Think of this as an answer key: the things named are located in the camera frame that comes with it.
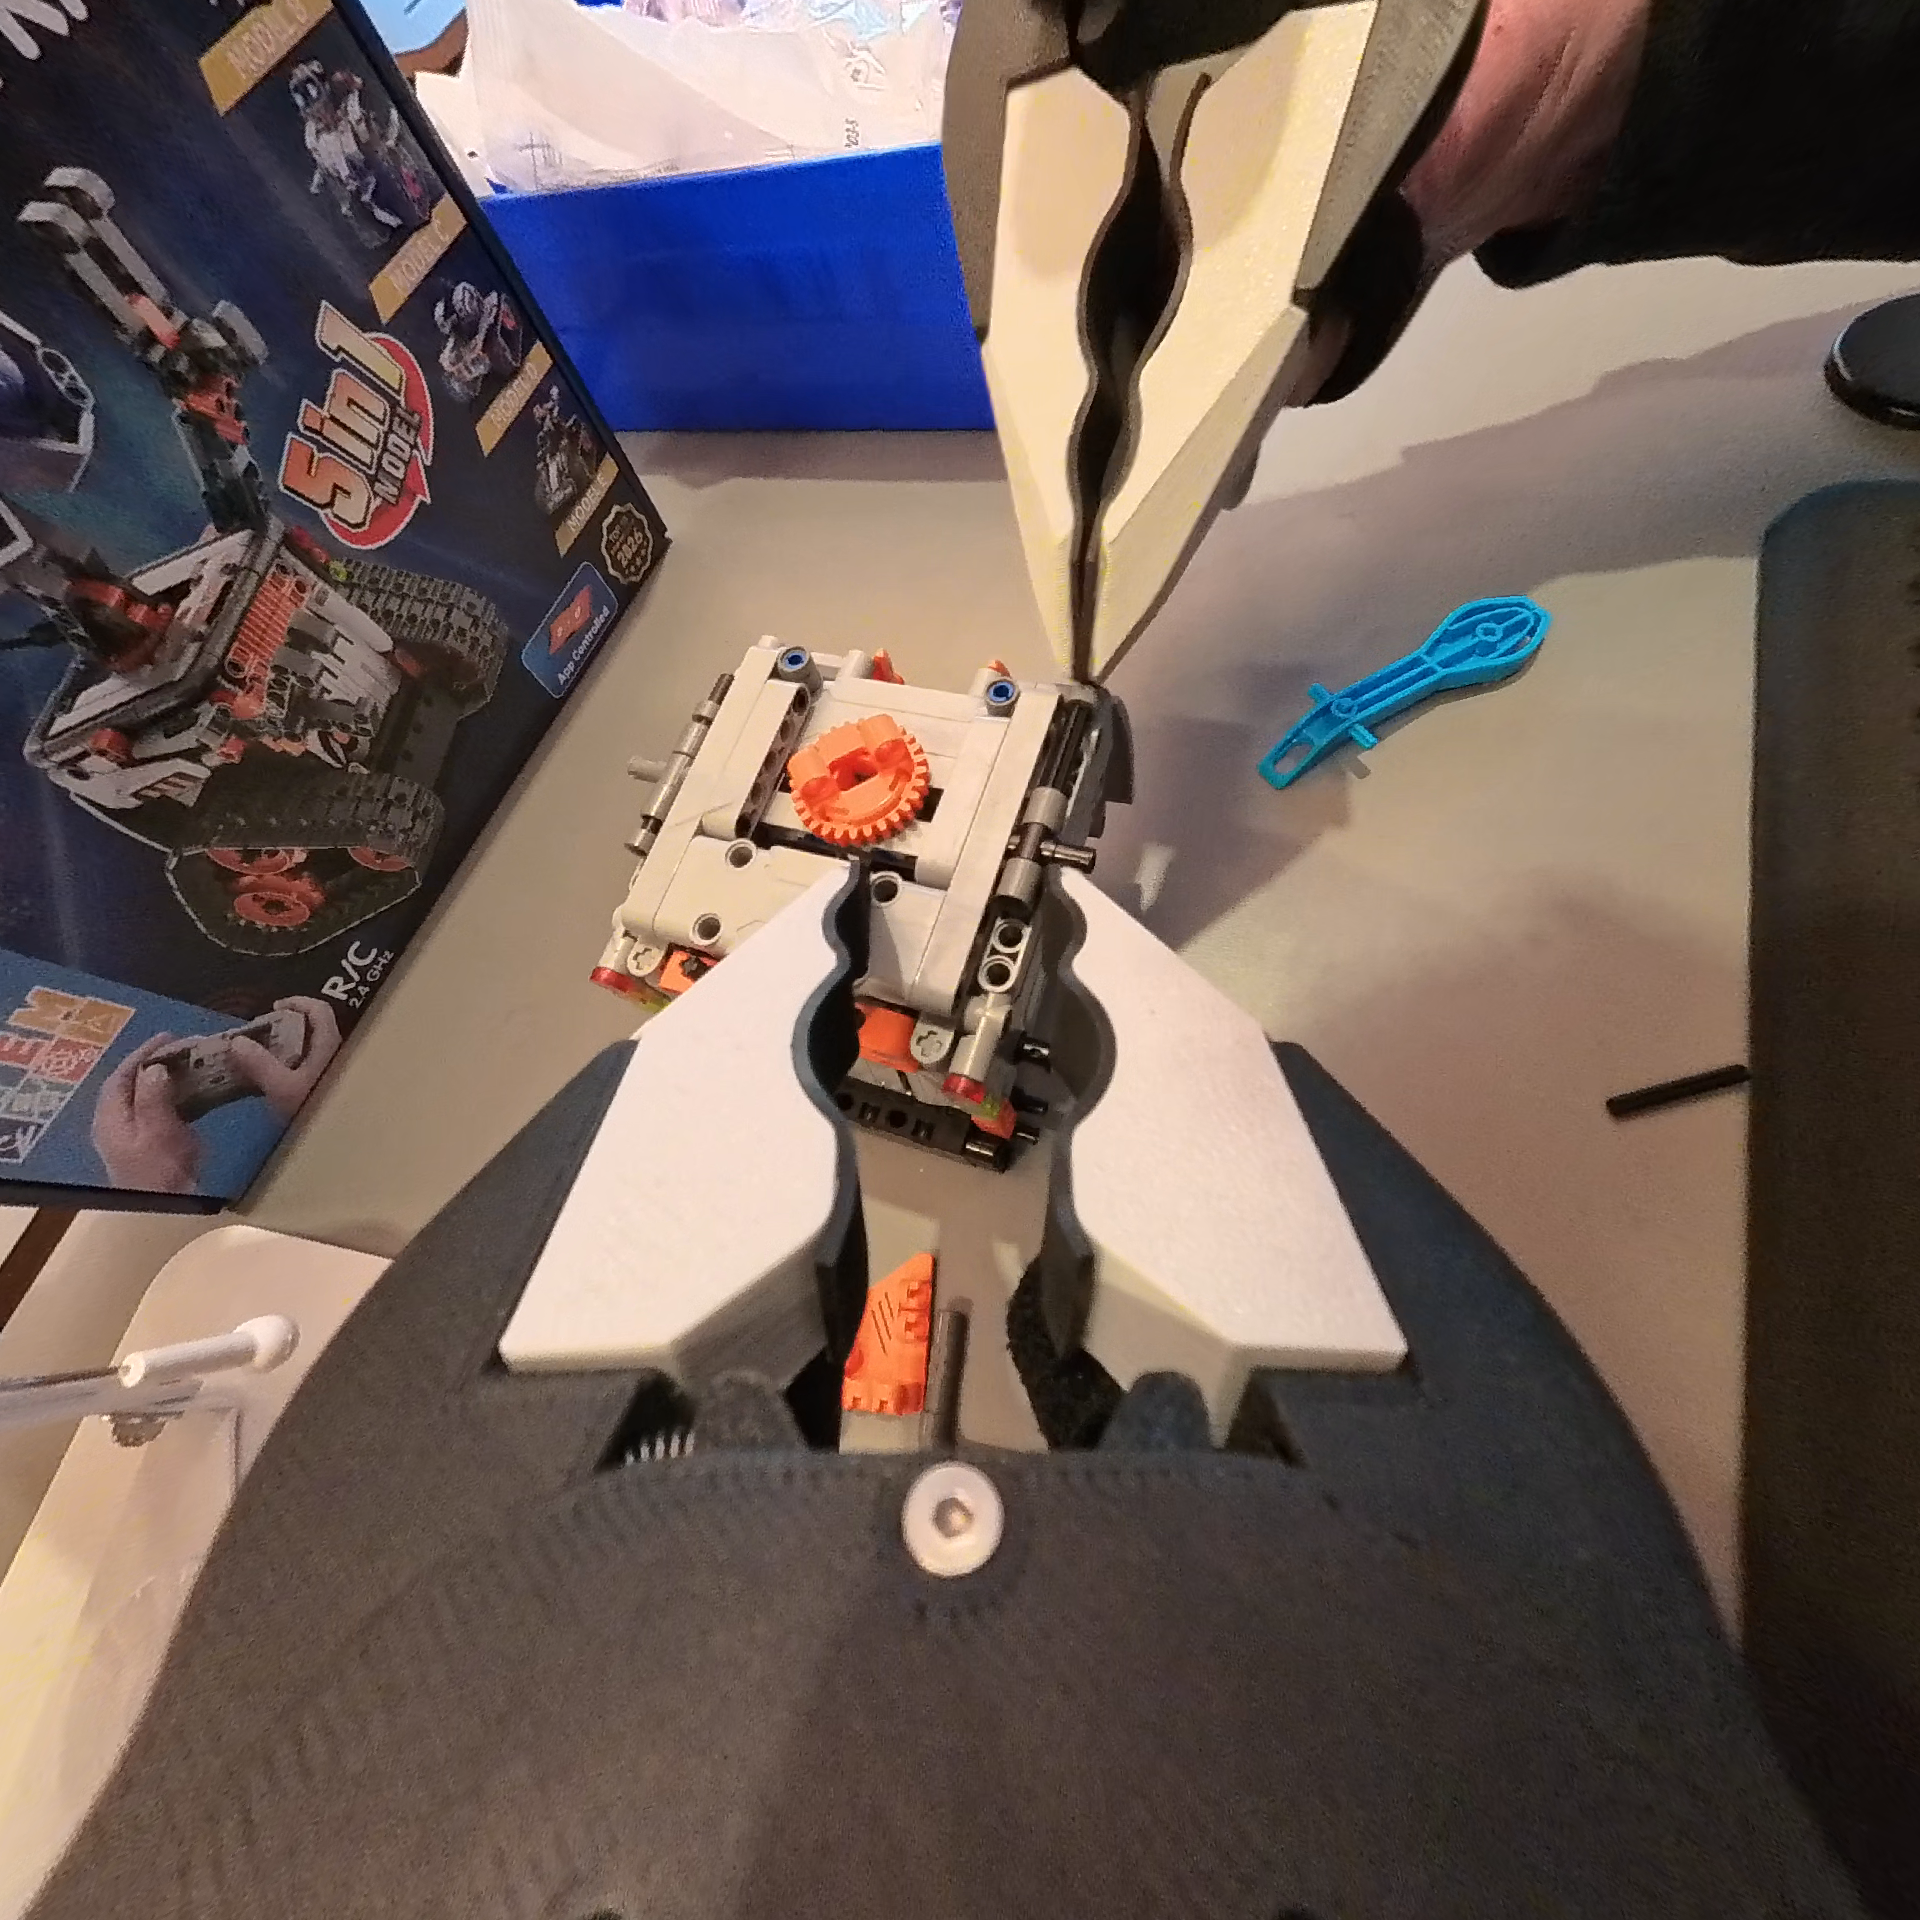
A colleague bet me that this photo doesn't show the dark printed toy kit box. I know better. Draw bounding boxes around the dark printed toy kit box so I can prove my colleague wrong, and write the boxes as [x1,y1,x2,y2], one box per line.
[0,0,675,1214]

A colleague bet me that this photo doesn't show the clear plastic bags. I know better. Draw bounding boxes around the clear plastic bags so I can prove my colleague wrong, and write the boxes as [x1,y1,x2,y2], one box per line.
[422,0,963,196]

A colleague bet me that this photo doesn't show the grey bent toy tube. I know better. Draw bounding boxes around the grey bent toy tube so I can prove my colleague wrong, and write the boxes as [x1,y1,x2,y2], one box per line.
[922,1306,977,1452]

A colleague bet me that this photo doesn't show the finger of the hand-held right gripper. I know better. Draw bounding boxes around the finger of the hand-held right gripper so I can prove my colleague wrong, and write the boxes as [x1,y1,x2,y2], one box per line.
[984,67,1156,671]
[1084,7,1383,683]

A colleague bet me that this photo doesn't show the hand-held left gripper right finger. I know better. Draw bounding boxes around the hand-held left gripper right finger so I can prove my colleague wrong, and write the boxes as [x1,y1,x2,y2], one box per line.
[1040,874,1415,1450]

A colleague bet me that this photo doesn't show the white stand with flat base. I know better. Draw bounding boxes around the white stand with flat base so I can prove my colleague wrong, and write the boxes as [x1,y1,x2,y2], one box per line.
[0,1222,400,1695]

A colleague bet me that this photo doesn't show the blue storage bin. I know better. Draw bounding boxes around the blue storage bin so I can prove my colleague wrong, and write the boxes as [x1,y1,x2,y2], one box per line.
[482,142,1000,436]

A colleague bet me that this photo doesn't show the black toy axle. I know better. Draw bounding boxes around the black toy axle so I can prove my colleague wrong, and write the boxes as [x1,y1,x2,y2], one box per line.
[1604,1065,1754,1121]

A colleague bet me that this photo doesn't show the dark perforated pad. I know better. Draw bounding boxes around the dark perforated pad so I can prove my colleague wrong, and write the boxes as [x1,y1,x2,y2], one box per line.
[1739,481,1920,1920]

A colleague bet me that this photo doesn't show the blue plastic toy wrench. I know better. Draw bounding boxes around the blue plastic toy wrench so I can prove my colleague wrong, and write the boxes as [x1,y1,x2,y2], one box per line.
[1258,595,1555,798]

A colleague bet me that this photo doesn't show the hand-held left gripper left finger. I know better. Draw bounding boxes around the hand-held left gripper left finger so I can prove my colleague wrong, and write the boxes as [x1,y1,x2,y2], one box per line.
[499,867,874,1378]

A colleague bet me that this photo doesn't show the grey orange toy block model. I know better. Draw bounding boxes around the grey orange toy block model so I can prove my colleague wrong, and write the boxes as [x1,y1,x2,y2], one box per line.
[587,643,1138,1174]

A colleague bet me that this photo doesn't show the person's right hand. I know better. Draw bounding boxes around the person's right hand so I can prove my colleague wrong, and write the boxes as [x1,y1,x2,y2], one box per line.
[1393,0,1660,279]

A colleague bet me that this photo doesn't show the orange toy panel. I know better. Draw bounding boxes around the orange toy panel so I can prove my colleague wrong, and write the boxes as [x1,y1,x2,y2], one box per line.
[839,1257,945,1419]

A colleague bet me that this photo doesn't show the person's right forearm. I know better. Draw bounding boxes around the person's right forearm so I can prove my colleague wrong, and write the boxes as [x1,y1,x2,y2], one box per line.
[1476,0,1920,290]

